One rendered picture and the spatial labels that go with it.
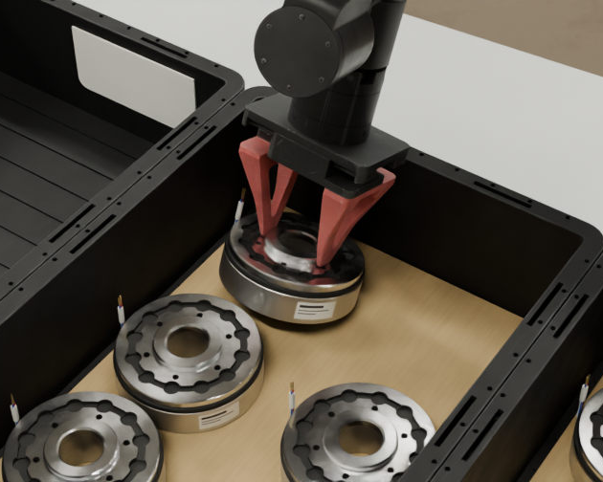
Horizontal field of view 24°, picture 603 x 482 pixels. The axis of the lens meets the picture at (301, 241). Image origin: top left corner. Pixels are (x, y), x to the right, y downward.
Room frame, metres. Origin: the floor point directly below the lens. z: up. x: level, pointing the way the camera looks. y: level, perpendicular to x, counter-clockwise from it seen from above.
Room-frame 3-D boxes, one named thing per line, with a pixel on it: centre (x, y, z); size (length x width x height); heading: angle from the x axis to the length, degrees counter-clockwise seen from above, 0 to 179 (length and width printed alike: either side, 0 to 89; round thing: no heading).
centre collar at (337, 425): (0.55, -0.04, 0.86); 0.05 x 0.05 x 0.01
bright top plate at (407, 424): (0.55, -0.04, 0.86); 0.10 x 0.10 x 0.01
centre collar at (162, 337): (0.63, 0.08, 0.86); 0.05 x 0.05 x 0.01
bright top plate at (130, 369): (0.63, 0.08, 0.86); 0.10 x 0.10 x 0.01
